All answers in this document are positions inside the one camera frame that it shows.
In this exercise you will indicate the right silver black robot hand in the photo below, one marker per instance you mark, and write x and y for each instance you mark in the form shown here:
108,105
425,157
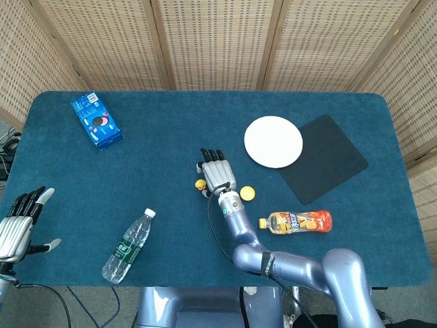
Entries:
218,174

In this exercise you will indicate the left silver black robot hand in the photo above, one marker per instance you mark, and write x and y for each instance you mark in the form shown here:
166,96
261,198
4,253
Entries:
15,235

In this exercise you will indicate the small yellow duck toy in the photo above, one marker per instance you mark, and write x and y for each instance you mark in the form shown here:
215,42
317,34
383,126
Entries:
199,184

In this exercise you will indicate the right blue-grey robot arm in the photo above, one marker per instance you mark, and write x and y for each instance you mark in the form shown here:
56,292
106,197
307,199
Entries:
283,263

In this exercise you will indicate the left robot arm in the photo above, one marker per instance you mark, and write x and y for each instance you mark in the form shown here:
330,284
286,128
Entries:
3,287

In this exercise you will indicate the white round plate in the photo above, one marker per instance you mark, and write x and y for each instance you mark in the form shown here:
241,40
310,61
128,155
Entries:
273,141

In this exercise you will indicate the blue table cloth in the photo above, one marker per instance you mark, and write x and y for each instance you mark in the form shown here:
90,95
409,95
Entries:
153,153

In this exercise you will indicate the orange juice bottle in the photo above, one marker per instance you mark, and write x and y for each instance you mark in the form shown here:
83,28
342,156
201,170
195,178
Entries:
300,222

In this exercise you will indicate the black mouse pad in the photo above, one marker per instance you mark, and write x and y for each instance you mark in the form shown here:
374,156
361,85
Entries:
327,164

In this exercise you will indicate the clear water bottle green label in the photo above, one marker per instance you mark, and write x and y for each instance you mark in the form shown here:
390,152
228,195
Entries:
128,247

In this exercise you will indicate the woven bamboo folding screen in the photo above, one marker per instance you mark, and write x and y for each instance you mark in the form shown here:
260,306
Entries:
218,44

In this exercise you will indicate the blue cookie box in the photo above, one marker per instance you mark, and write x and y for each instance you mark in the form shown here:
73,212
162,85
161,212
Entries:
97,121

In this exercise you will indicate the blue-grey robot torso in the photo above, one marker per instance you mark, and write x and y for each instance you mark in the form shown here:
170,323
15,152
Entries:
205,307

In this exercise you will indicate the silver metal stand leg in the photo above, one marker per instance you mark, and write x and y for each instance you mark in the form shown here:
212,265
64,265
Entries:
294,297

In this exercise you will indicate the black bag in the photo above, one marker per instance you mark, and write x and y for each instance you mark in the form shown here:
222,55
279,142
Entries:
310,323

